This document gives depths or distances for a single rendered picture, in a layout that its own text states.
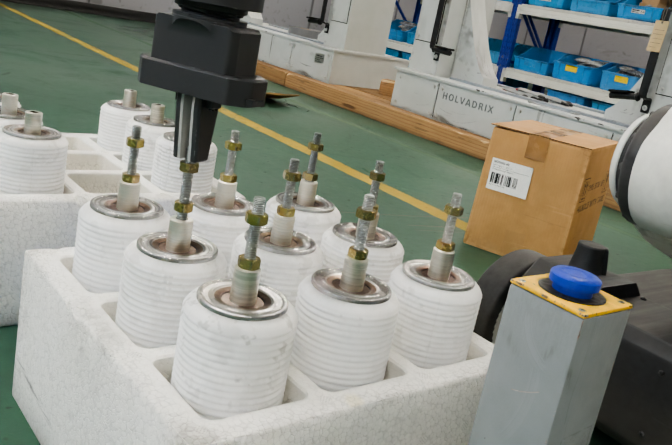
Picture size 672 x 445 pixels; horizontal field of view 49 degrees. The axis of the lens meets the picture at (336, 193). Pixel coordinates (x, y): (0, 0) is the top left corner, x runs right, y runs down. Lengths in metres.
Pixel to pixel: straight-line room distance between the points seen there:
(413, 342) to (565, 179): 1.04
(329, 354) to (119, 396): 0.18
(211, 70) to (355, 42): 3.46
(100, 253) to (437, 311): 0.34
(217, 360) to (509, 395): 0.24
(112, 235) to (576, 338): 0.45
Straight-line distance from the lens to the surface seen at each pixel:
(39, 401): 0.86
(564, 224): 1.75
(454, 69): 3.55
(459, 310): 0.74
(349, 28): 4.04
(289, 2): 8.09
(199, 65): 0.64
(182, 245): 0.70
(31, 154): 1.06
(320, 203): 0.94
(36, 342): 0.85
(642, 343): 0.98
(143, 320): 0.69
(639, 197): 0.85
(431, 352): 0.75
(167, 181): 1.16
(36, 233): 1.06
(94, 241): 0.78
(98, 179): 1.20
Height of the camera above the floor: 0.50
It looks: 14 degrees down
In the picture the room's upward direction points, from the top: 11 degrees clockwise
